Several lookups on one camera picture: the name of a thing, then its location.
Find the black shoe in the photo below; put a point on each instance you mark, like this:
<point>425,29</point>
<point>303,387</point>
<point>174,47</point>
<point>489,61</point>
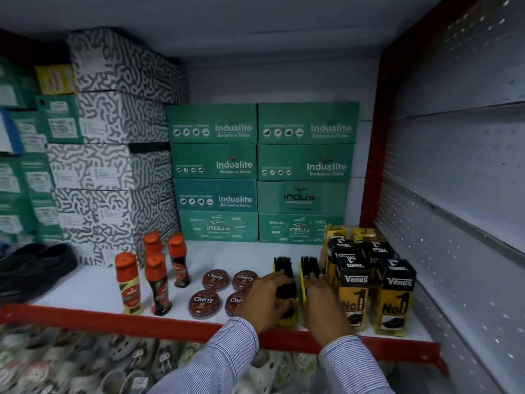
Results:
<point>35,268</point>

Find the person's right fingers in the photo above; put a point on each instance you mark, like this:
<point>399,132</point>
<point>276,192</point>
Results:
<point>314,283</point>

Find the stack of green shoe boxes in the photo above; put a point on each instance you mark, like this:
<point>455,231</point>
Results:
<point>262,172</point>

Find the yellow black bristle shoe brush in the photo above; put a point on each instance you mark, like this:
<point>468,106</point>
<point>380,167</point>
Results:
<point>310,264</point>
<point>284,264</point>

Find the grey white patterned shoe box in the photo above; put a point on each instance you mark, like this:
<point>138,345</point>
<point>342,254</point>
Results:
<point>123,65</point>
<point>110,166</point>
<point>119,207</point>
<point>123,118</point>
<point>106,246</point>

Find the red shelf upright post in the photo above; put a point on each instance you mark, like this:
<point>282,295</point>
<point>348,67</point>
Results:
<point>389,118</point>

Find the person's right forearm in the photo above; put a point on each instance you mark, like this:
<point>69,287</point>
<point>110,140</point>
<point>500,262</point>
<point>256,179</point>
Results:
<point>357,369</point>

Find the grey perforated side panel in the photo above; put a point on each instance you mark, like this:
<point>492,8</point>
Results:
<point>463,180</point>

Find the person's left forearm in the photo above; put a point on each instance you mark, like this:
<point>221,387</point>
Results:
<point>213,361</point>

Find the stack of white-labelled green boxes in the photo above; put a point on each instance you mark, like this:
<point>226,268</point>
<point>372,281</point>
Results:
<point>28,188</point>

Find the yellow shoe box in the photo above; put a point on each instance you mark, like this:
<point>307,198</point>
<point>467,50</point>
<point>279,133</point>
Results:
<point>55,79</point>

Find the person's right hand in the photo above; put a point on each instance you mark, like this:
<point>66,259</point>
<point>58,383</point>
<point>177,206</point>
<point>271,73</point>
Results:
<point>328,315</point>

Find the person's left hand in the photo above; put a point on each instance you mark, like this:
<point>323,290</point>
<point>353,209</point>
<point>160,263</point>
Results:
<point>258,301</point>

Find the orange cap liquid polish bottle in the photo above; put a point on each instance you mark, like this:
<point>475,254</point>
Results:
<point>179,260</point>
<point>128,283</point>
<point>158,287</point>
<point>152,242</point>

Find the person's left fingers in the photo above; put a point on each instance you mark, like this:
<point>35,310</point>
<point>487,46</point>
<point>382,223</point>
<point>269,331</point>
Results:
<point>275,279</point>

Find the round brown shoe polish tin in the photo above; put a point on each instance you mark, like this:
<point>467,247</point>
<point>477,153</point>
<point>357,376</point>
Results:
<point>215,280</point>
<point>234,302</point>
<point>244,280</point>
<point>204,303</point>

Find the red shelf edge rail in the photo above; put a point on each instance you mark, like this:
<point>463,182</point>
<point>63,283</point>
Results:
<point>123,320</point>

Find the group of yellow black cartons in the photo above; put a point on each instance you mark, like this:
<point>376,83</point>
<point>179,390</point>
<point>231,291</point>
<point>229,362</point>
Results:
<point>369,283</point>

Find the blue shoe box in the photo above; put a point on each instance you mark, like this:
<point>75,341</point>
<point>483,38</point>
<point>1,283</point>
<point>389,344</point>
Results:
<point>8,133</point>

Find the pile of pale clogs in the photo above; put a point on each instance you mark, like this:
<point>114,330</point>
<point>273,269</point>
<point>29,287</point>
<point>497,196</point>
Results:
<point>82,361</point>

